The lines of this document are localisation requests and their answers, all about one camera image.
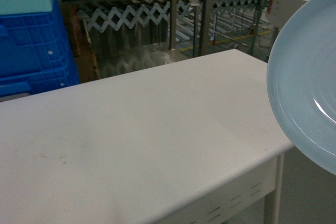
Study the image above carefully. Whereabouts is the light blue round tray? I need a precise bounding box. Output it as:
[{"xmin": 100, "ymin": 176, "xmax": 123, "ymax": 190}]
[{"xmin": 267, "ymin": 0, "xmax": 335, "ymax": 174}]

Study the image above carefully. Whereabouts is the expandable roller conveyor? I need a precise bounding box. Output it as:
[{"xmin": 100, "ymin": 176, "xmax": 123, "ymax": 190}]
[{"xmin": 75, "ymin": 0, "xmax": 269, "ymax": 54}]

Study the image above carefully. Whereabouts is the blue crate top right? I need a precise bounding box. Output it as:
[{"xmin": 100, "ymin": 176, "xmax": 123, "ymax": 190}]
[{"xmin": 0, "ymin": 0, "xmax": 74, "ymax": 78}]

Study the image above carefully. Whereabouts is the blue crate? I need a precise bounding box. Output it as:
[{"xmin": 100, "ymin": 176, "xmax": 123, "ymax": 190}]
[
  {"xmin": 0, "ymin": 0, "xmax": 74, "ymax": 78},
  {"xmin": 1, "ymin": 62, "xmax": 80, "ymax": 97}
]

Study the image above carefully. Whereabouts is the blue crate bottom right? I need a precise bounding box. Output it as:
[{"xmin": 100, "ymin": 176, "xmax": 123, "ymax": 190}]
[{"xmin": 1, "ymin": 62, "xmax": 80, "ymax": 97}]

